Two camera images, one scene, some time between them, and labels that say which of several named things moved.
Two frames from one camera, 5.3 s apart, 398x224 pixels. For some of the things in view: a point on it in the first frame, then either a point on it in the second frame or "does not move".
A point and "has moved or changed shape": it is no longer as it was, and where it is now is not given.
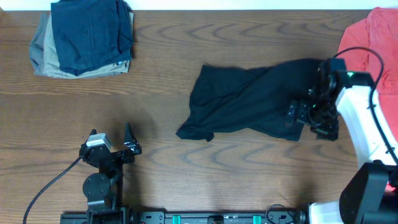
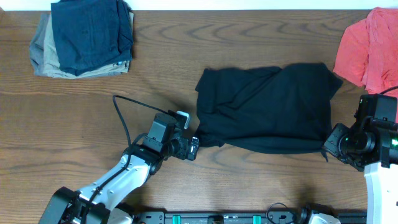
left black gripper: x=112 y=155 → x=191 y=148
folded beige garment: x=51 y=66 does not move
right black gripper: x=301 y=112 → x=330 y=142
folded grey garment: x=36 y=45 does not move
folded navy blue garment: x=91 y=34 does not move
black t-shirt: x=224 y=99 has moved or changed shape
